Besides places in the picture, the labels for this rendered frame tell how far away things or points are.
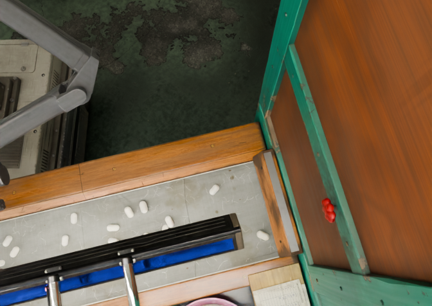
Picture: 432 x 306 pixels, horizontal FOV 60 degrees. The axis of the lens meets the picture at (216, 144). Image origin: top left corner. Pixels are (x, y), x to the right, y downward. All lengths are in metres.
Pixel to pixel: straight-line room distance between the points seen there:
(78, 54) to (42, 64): 0.85
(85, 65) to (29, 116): 0.20
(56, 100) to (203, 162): 0.47
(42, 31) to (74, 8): 1.57
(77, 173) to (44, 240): 0.22
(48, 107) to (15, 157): 0.70
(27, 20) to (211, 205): 0.69
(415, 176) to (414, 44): 0.14
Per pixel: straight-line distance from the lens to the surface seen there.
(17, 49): 1.88
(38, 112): 1.02
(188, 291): 1.14
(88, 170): 1.23
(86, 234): 1.23
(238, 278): 1.14
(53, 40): 0.95
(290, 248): 1.05
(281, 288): 1.13
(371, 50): 0.48
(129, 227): 1.20
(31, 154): 1.66
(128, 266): 0.80
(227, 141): 1.18
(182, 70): 2.14
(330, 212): 0.67
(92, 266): 0.83
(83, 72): 0.95
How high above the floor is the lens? 1.90
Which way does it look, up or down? 74 degrees down
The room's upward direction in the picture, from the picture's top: 5 degrees counter-clockwise
